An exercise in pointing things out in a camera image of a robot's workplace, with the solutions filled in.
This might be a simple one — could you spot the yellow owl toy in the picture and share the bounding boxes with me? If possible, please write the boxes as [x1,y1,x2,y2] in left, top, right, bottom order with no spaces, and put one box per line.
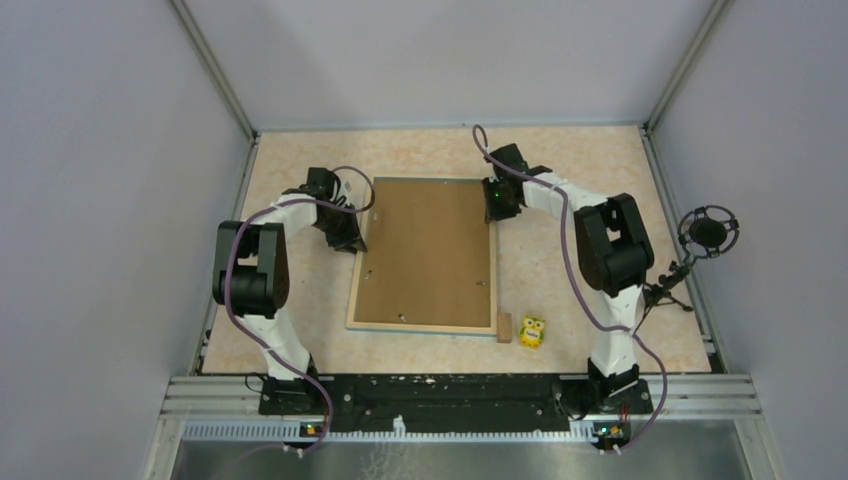
[519,315,546,349]

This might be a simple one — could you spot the aluminium rail frame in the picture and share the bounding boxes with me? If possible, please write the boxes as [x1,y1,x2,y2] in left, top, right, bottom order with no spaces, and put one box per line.
[144,373,787,479]

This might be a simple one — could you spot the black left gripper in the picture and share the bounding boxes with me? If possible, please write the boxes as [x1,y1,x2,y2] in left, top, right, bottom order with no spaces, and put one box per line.
[312,201,366,254]

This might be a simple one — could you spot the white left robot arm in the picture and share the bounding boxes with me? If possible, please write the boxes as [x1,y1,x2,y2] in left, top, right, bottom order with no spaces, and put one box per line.
[212,167,376,414]

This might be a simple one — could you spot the small wooden block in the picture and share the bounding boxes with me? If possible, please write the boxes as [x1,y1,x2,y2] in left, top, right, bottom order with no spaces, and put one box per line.
[496,312,513,344]

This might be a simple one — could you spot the wooden picture frame blue edges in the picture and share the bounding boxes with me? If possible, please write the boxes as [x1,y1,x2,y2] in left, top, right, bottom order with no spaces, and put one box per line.
[345,175,499,338]

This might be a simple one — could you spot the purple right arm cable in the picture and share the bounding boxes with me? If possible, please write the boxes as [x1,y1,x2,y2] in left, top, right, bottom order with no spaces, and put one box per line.
[471,123,669,456]

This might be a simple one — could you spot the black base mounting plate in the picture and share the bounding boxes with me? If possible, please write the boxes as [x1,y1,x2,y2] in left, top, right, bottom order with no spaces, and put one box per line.
[258,374,654,433]

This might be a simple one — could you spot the black microphone with orange tip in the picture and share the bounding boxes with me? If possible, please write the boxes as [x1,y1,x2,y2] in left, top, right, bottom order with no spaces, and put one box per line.
[677,205,740,263]

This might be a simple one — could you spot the black microphone tripod stand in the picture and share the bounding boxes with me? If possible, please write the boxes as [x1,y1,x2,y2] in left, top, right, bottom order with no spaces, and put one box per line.
[634,260,697,332]

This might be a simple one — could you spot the brown cardboard backing board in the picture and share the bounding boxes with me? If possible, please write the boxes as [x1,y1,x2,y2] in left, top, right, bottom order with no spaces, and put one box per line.
[353,178,494,328]

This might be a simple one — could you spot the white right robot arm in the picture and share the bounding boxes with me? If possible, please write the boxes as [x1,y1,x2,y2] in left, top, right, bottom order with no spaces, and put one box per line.
[480,144,654,412]

